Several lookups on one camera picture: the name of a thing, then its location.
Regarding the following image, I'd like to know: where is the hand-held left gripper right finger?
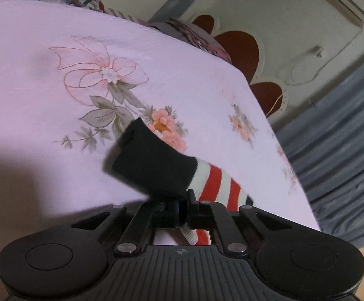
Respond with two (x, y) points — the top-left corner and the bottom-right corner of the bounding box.
(181, 191), (293, 254)

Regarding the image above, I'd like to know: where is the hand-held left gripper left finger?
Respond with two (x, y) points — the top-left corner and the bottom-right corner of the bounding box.
(71, 200), (180, 255)

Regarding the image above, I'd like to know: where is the striped knit sweater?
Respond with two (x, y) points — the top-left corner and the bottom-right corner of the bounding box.
(103, 117), (255, 247)

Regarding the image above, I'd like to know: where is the red scalloped headboard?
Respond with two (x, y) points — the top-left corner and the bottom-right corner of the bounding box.
(191, 14), (288, 120)

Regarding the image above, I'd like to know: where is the pink floral bed sheet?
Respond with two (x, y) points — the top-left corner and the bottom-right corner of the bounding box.
(0, 0), (323, 289)

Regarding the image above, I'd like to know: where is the folded purple blanket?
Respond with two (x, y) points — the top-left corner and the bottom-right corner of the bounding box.
(147, 18), (233, 65)

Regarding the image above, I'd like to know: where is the grey window curtain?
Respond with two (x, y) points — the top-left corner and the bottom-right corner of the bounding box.
(151, 0), (199, 22)

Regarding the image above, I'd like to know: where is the striped cloth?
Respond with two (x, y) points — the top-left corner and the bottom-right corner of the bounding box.
(103, 6), (149, 26)

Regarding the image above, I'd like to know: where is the thin wall cable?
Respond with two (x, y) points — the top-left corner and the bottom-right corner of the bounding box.
(266, 45), (324, 117)

